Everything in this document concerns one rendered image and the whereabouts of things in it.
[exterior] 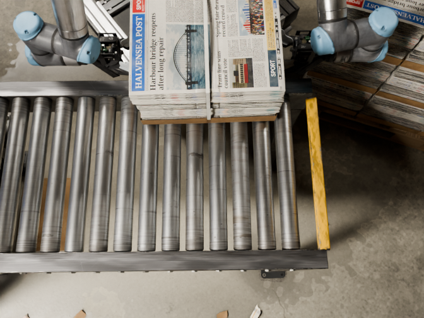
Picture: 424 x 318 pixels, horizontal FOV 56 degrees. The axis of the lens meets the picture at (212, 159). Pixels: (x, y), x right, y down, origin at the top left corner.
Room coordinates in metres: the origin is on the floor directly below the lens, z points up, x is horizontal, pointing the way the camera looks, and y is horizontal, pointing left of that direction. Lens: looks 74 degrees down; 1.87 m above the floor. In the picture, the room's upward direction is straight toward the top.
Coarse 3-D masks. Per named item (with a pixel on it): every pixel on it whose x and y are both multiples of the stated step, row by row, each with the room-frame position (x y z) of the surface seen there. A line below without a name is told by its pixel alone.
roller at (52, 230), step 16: (64, 112) 0.46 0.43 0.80; (64, 128) 0.41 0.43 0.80; (64, 144) 0.36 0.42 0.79; (64, 160) 0.31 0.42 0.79; (48, 176) 0.27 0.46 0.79; (64, 176) 0.27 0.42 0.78; (48, 192) 0.22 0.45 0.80; (64, 192) 0.22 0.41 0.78; (48, 208) 0.18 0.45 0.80; (48, 224) 0.13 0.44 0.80; (48, 240) 0.09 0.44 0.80
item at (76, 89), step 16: (128, 80) 0.56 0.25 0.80; (288, 80) 0.55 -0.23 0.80; (304, 80) 0.55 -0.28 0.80; (0, 96) 0.51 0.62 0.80; (16, 96) 0.51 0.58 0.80; (32, 96) 0.51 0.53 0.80; (48, 96) 0.51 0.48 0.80; (64, 96) 0.51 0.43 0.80; (80, 96) 0.51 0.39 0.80; (96, 96) 0.51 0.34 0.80; (112, 96) 0.51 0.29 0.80; (304, 96) 0.51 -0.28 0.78
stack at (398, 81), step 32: (352, 0) 0.81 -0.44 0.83; (384, 0) 0.81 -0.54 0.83; (416, 0) 0.81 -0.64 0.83; (416, 32) 0.72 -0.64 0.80; (320, 64) 0.79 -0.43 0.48; (352, 64) 0.75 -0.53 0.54; (384, 64) 0.72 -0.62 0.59; (320, 96) 0.77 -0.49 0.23; (352, 96) 0.74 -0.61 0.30; (416, 96) 0.66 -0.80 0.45; (352, 128) 0.70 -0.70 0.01; (384, 128) 0.66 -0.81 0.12; (416, 128) 0.62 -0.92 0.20
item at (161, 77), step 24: (144, 0) 0.65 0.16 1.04; (168, 0) 0.65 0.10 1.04; (192, 0) 0.65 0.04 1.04; (144, 24) 0.58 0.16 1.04; (168, 24) 0.58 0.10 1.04; (192, 24) 0.59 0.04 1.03; (144, 48) 0.52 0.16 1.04; (168, 48) 0.52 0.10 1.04; (192, 48) 0.52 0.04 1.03; (144, 72) 0.46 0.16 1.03; (168, 72) 0.46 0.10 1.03; (192, 72) 0.46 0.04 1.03; (144, 96) 0.40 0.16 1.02; (168, 96) 0.41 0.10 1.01; (192, 96) 0.41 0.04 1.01
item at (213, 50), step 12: (216, 0) 0.65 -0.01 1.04; (216, 12) 0.62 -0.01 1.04; (216, 24) 0.59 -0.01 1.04; (216, 36) 0.55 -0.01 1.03; (216, 48) 0.52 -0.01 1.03; (204, 60) 0.49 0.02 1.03; (216, 60) 0.49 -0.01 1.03; (204, 72) 0.46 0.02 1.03; (216, 72) 0.46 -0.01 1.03; (204, 84) 0.43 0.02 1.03; (216, 84) 0.43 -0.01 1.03; (204, 96) 0.41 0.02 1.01; (216, 96) 0.41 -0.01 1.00; (204, 108) 0.42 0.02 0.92; (216, 108) 0.42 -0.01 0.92
